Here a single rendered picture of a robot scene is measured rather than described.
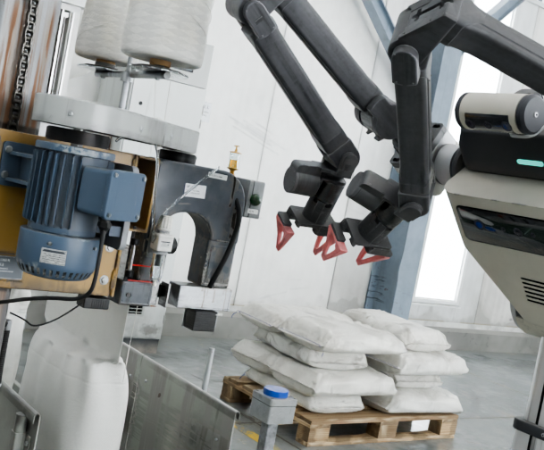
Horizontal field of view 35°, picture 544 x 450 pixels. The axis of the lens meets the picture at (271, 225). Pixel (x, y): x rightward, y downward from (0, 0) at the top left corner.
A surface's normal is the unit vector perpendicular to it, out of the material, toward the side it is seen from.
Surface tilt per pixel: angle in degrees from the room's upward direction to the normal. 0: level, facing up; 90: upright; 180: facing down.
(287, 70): 109
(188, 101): 90
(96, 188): 90
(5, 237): 90
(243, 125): 90
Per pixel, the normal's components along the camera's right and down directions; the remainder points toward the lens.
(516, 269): -0.73, 0.54
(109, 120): 0.73, 0.18
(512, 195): -0.37, -0.83
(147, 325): 0.58, 0.15
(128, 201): 0.86, 0.19
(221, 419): -0.80, -0.12
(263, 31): 0.36, 0.40
